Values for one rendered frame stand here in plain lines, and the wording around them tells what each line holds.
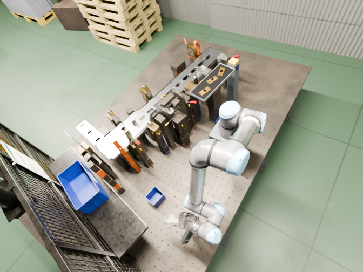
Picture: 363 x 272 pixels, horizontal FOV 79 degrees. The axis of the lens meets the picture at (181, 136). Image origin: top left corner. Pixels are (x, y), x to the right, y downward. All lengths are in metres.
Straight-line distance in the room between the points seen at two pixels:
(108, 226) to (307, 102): 2.64
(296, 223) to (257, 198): 0.40
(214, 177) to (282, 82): 1.15
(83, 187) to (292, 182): 1.96
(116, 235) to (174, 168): 0.69
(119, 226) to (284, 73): 1.97
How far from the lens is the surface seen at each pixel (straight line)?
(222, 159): 0.90
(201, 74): 1.84
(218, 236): 1.20
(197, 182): 1.07
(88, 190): 1.62
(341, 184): 2.72
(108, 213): 1.50
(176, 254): 1.66
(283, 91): 2.27
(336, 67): 3.73
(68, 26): 5.80
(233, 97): 2.06
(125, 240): 1.42
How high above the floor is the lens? 2.32
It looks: 56 degrees down
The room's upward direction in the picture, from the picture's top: 18 degrees counter-clockwise
